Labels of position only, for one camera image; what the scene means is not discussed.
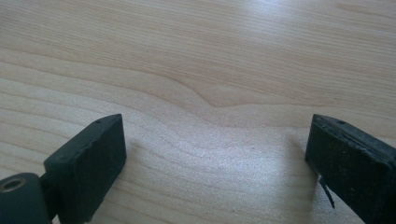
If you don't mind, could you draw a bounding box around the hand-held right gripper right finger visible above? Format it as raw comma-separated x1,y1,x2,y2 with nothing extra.
304,113,396,224

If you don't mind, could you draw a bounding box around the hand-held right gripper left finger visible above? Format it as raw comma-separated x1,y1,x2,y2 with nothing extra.
39,113,128,224

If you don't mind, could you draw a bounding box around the thin black strip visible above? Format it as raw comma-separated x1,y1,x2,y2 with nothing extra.
318,175,336,209

